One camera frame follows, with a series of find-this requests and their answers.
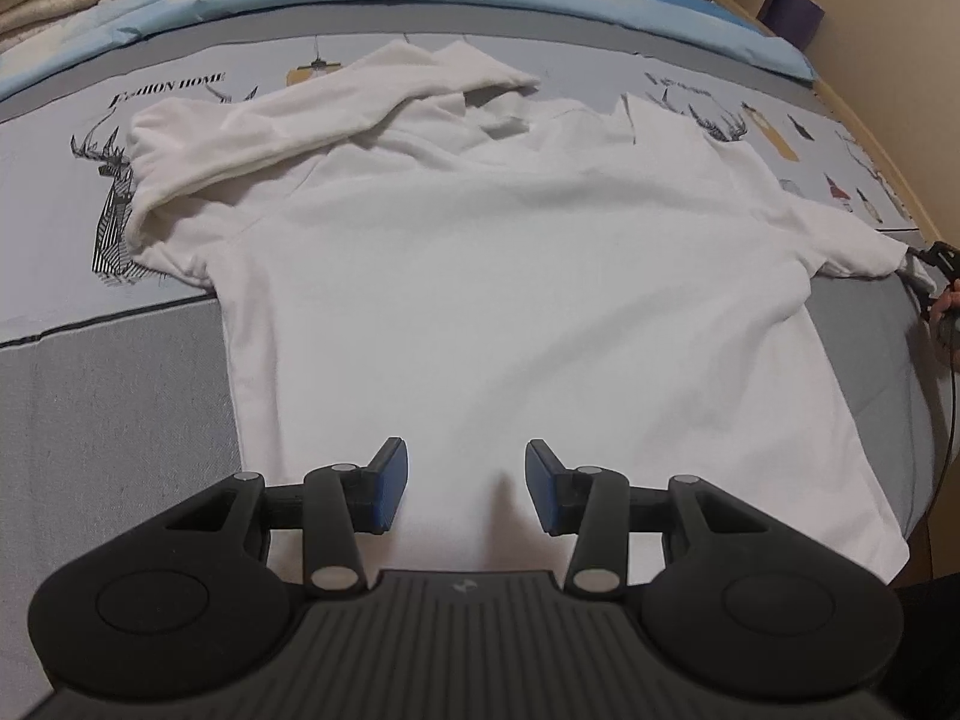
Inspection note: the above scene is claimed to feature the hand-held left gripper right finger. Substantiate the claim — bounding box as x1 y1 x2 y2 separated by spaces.
525 439 760 596

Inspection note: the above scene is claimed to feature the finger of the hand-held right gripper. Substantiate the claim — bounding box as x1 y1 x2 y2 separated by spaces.
902 241 960 295

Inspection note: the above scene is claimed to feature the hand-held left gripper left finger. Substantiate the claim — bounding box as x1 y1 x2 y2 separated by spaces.
166 437 410 598

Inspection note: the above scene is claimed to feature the white t-shirt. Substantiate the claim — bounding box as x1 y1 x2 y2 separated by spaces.
124 41 913 586

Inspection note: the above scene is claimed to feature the purple box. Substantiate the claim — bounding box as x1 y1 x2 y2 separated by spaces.
756 0 826 50

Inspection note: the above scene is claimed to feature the printed bed sheet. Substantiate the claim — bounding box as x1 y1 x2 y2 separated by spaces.
0 0 960 720

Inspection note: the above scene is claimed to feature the black cable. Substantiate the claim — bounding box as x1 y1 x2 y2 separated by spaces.
927 367 960 535

